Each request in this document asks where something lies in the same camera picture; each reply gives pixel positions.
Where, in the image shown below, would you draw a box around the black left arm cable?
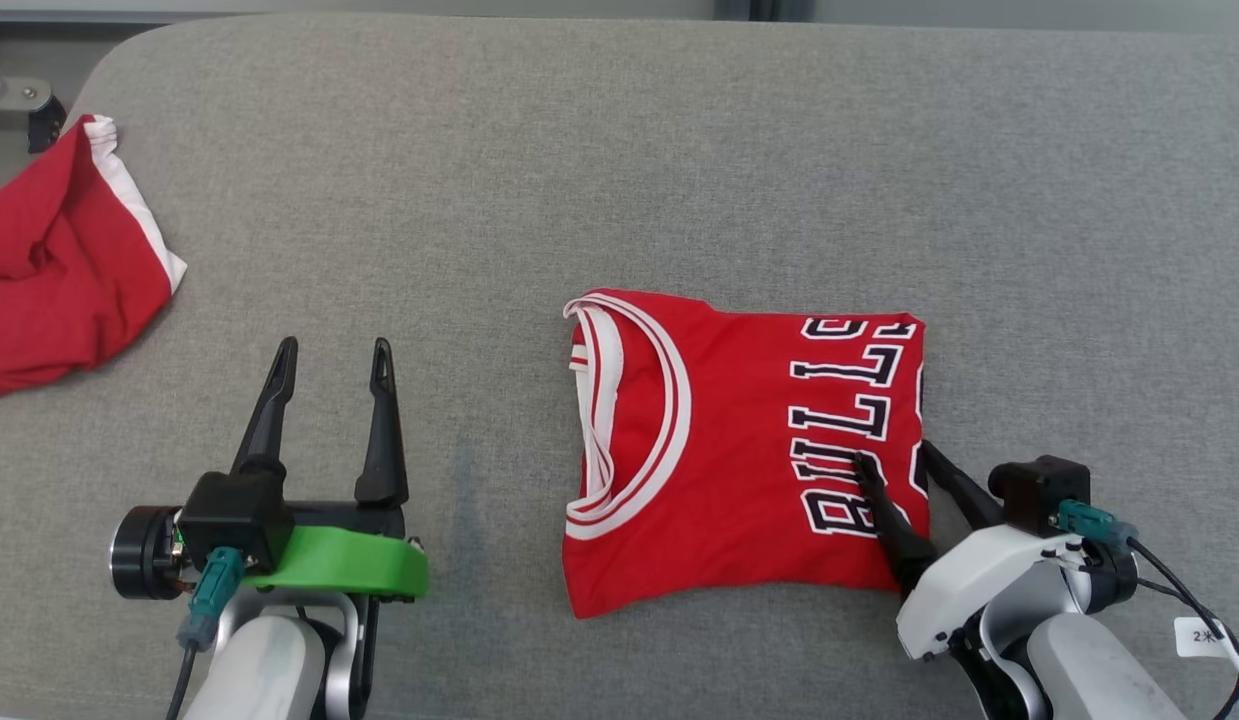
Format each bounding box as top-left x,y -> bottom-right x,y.
164,547 -> 247,720

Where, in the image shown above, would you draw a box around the red shorts with white trim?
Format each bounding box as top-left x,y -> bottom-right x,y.
0,113 -> 188,404

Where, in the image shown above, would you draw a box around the silver and black metal fixture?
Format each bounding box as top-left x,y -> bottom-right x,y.
0,72 -> 68,154

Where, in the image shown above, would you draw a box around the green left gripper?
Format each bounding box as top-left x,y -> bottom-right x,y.
231,337 -> 430,602

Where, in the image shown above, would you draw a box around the white printed cable label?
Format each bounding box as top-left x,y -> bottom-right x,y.
1174,616 -> 1232,659

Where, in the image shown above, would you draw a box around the red basketball jersey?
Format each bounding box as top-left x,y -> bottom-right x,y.
562,288 -> 928,619

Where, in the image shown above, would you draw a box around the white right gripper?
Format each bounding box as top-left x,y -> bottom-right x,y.
852,440 -> 1086,662

